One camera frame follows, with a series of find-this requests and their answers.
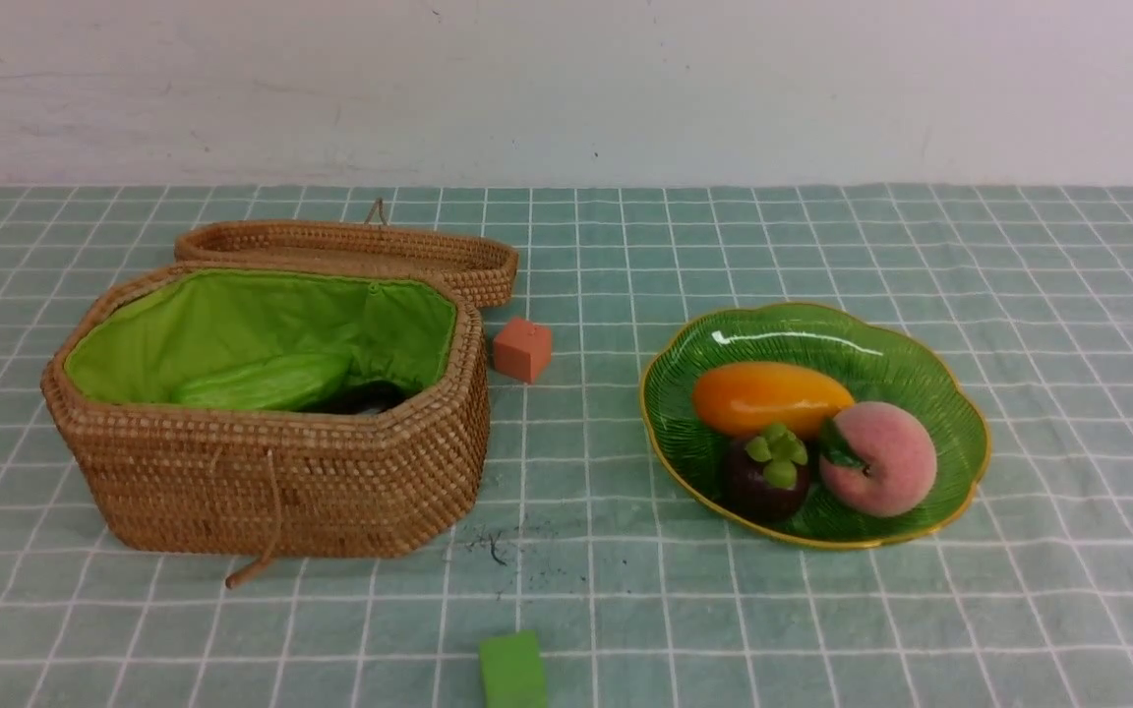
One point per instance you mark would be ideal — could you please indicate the yellow orange toy mango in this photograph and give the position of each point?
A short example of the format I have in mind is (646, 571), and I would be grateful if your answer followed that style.
(739, 399)

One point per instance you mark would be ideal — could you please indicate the dark purple toy eggplant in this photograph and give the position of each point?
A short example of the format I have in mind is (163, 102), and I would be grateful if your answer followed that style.
(373, 397)

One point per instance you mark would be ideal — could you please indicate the dark purple toy mangosteen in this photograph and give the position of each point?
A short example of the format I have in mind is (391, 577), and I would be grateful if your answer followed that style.
(766, 476)

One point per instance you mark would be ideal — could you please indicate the green toy cucumber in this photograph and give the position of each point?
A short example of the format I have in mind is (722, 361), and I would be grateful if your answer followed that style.
(290, 382)

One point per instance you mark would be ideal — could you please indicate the pink toy peach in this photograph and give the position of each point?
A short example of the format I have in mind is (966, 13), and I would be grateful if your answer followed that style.
(876, 458)

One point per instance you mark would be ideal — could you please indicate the orange foam cube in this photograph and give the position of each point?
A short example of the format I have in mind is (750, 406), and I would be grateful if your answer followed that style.
(522, 350)

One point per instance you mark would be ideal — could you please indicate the woven basket lid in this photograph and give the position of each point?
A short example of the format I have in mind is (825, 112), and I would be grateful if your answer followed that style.
(478, 269)

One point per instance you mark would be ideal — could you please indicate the green glass leaf plate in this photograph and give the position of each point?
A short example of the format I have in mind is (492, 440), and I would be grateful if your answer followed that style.
(872, 362)

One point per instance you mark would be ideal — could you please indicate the green foam block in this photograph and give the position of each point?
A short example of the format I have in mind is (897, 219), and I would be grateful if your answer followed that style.
(512, 671)

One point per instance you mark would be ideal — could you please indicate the woven wicker basket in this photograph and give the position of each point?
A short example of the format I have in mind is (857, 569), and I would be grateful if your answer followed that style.
(274, 484)

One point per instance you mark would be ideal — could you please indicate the teal checked tablecloth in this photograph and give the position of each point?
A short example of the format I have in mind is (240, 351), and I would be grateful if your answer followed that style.
(640, 597)

